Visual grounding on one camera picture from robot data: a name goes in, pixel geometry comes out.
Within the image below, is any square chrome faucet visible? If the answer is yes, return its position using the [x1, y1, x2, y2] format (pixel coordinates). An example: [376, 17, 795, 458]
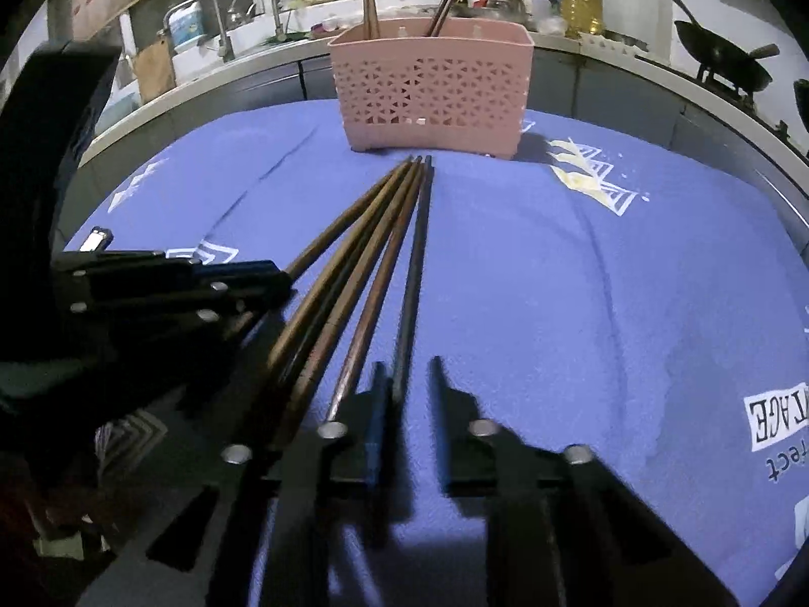
[164, 0, 236, 63]

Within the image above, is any gas stove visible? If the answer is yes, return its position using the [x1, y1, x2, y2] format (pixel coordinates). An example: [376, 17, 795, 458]
[632, 54, 809, 156]

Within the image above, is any pink perforated plastic basket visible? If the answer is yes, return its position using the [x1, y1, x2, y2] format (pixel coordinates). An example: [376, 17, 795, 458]
[327, 19, 535, 159]

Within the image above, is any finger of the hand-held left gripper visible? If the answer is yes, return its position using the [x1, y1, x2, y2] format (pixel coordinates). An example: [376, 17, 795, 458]
[68, 297, 255, 356]
[56, 250, 294, 305]

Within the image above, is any light blue plastic basin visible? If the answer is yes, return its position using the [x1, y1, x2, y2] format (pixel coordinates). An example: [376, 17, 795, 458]
[95, 79, 144, 135]

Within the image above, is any white egg tray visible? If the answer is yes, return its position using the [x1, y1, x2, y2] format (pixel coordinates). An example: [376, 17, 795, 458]
[577, 31, 649, 55]

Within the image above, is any wooden cutting board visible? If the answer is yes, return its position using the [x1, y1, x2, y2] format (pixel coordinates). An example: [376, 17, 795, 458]
[131, 36, 178, 105]

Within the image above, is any blue printed tablecloth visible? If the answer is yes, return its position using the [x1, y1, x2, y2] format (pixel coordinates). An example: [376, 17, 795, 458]
[63, 98, 809, 607]

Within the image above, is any yellow cooking oil bottle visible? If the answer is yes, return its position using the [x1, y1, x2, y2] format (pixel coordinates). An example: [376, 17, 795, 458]
[559, 0, 605, 36]

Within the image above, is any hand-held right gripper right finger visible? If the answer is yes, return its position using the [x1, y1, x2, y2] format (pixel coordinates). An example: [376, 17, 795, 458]
[428, 357, 740, 607]

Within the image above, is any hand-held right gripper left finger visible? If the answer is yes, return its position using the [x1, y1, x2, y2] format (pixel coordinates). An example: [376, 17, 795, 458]
[145, 360, 398, 607]

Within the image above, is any curved chrome faucet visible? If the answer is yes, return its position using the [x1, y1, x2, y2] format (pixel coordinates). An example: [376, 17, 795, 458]
[229, 0, 287, 44]

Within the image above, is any dark wooden chopstick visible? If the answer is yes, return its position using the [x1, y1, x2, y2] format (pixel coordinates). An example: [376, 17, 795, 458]
[390, 155, 434, 404]

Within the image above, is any black wok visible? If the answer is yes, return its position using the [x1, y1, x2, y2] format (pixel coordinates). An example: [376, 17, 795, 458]
[672, 18, 782, 93]

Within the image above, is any kitchen counter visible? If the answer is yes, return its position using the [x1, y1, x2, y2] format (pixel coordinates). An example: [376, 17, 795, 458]
[76, 0, 809, 229]

